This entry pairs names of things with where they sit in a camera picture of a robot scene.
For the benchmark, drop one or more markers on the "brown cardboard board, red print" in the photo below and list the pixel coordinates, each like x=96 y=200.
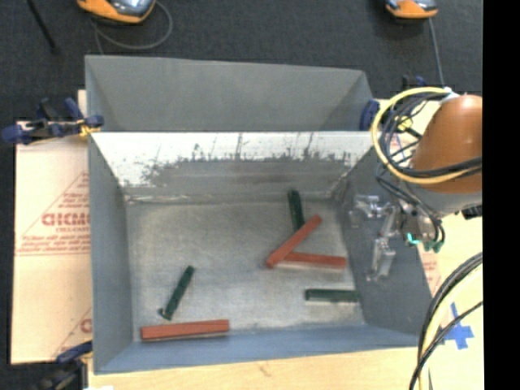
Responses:
x=48 y=234

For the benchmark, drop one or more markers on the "grey metal bin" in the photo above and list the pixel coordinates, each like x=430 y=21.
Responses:
x=227 y=234

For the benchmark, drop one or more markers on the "black cylinder on white bracket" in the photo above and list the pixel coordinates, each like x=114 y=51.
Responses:
x=473 y=211

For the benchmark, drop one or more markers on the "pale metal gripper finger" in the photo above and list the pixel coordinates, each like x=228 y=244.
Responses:
x=382 y=258
x=371 y=209

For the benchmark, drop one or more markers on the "red-brown flat block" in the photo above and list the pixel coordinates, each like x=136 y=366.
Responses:
x=185 y=330
x=321 y=261
x=294 y=240

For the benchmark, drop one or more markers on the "dark green flat block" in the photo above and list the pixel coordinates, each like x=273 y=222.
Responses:
x=331 y=295
x=178 y=293
x=295 y=211

